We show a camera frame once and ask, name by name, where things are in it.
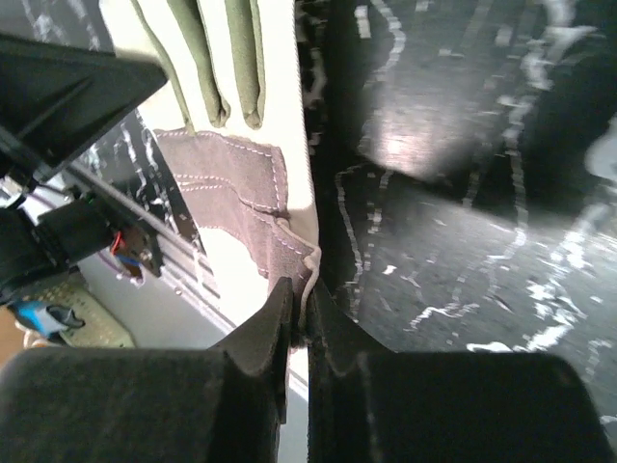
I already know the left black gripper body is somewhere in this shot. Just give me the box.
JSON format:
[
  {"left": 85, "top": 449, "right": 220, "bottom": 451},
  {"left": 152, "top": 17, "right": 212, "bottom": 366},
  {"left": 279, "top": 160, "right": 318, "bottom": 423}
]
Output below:
[{"left": 1, "top": 192, "right": 163, "bottom": 302}]

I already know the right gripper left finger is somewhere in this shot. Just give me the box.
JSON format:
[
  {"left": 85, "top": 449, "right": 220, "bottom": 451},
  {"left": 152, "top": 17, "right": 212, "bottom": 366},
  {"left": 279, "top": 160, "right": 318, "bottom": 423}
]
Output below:
[{"left": 1, "top": 278, "right": 294, "bottom": 462}]

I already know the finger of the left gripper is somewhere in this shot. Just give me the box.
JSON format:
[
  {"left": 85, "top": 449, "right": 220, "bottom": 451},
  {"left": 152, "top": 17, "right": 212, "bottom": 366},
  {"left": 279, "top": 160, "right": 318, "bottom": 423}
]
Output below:
[{"left": 1, "top": 35, "right": 167, "bottom": 181}]

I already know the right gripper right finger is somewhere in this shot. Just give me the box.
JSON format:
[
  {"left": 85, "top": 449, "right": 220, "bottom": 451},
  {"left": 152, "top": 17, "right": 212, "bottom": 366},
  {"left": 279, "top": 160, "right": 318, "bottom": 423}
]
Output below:
[{"left": 307, "top": 284, "right": 616, "bottom": 462}]

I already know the corner glove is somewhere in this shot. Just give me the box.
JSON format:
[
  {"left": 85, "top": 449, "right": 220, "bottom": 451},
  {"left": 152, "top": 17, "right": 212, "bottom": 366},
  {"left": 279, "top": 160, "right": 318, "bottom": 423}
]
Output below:
[{"left": 100, "top": 1, "right": 320, "bottom": 325}]

